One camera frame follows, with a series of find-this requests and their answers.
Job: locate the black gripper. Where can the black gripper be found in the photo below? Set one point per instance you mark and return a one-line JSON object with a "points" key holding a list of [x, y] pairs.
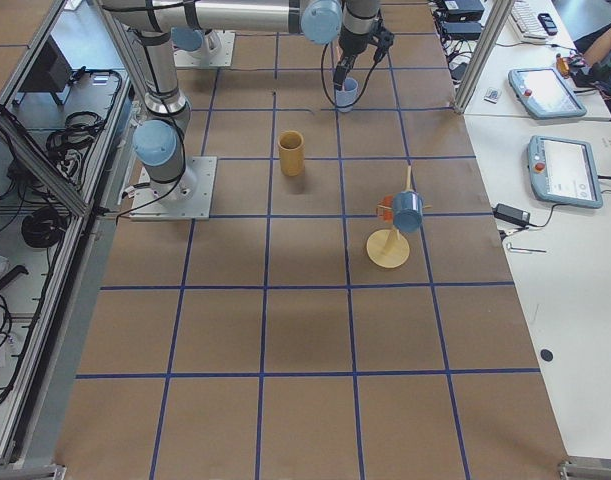
{"points": [[353, 48]]}

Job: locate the light blue cup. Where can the light blue cup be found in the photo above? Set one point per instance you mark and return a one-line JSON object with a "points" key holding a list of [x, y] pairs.
{"points": [[346, 96]]}

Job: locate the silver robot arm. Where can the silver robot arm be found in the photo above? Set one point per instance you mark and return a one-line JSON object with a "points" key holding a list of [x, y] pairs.
{"points": [[166, 35], [197, 43]]}

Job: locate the blue cup on stand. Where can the blue cup on stand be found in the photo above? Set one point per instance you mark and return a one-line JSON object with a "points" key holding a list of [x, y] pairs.
{"points": [[407, 209]]}

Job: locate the orange cup on stand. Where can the orange cup on stand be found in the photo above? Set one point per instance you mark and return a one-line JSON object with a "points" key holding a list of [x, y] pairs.
{"points": [[384, 209]]}

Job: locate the bamboo cylinder holder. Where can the bamboo cylinder holder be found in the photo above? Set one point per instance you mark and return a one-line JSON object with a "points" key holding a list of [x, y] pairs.
{"points": [[291, 152]]}

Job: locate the black electronics box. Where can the black electronics box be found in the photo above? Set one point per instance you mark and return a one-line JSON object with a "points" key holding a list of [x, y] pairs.
{"points": [[459, 19]]}

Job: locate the small white card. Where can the small white card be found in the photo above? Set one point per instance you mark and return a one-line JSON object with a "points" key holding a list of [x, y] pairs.
{"points": [[492, 95]]}

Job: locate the wooden mug tree stand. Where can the wooden mug tree stand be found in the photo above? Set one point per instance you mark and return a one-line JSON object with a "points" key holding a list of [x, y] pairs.
{"points": [[389, 248]]}

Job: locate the white keyboard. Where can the white keyboard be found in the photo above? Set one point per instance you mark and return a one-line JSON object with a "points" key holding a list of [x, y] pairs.
{"points": [[525, 23]]}

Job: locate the far teach pendant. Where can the far teach pendant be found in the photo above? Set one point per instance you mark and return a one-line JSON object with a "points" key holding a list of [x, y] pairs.
{"points": [[544, 93]]}

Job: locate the teach pendant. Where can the teach pendant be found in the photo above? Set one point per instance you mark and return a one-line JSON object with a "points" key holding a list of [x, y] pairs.
{"points": [[563, 171], [544, 93]]}

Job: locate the black power adapter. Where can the black power adapter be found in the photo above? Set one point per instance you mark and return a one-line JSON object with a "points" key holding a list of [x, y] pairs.
{"points": [[511, 215]]}

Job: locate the hex key tool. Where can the hex key tool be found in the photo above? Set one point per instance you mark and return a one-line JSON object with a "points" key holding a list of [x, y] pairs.
{"points": [[523, 250]]}

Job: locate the near teach pendant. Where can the near teach pendant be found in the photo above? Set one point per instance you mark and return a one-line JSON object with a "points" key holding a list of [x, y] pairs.
{"points": [[563, 171]]}

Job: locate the seated person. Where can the seated person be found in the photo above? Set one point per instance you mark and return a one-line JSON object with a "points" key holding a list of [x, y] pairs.
{"points": [[595, 46]]}

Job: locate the black monitor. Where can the black monitor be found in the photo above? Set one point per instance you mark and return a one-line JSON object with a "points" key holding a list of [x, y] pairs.
{"points": [[50, 73]]}

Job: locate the black round cap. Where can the black round cap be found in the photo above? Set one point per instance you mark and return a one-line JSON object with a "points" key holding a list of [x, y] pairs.
{"points": [[546, 355]]}

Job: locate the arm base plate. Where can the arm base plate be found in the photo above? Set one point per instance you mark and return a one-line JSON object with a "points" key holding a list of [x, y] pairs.
{"points": [[190, 199], [223, 59]]}

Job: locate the aluminium frame post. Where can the aluminium frame post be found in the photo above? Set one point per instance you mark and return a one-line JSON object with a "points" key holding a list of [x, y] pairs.
{"points": [[496, 19]]}

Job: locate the aluminium side frame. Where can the aluminium side frame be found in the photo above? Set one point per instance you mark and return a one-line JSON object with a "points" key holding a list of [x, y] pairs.
{"points": [[61, 167]]}

